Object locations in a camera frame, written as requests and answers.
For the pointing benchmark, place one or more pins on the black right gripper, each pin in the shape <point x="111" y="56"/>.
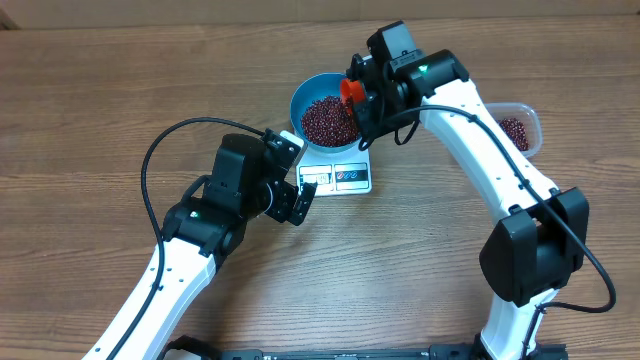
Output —
<point x="368" y="114"/>

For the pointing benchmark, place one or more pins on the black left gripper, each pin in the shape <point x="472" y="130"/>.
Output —
<point x="286" y="192"/>

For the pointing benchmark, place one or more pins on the red measuring scoop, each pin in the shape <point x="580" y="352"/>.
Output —
<point x="352" y="93"/>

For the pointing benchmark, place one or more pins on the red adzuki beans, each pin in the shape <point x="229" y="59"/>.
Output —
<point x="327" y="122"/>

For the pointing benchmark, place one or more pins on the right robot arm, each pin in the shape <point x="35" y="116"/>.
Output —
<point x="539" y="233"/>

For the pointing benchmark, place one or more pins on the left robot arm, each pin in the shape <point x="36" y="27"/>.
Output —
<point x="200" y="232"/>

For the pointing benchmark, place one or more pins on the white digital kitchen scale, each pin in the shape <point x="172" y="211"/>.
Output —
<point x="335" y="170"/>

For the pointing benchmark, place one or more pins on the teal plastic bowl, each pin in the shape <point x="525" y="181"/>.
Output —
<point x="314" y="88"/>

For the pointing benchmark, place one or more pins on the clear plastic container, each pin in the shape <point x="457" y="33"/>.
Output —
<point x="521" y="124"/>

